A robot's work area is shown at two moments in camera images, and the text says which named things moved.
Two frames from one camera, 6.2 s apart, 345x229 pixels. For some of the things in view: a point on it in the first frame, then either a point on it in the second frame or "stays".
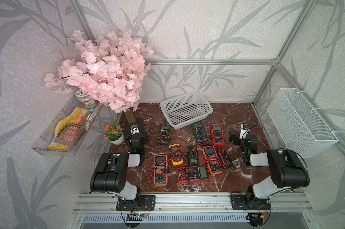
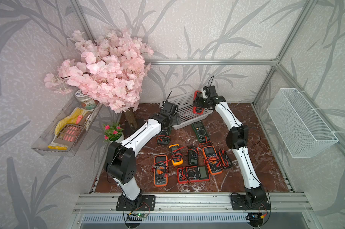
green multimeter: [164, 137] stays
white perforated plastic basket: [186, 109] stays
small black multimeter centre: [192, 157] stays
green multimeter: [200, 133] stays
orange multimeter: [212, 160] stays
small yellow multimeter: [176, 158] stays
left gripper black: [145, 138] to [176, 122]
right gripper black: [237, 139] to [198, 101]
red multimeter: [217, 135] to [197, 109]
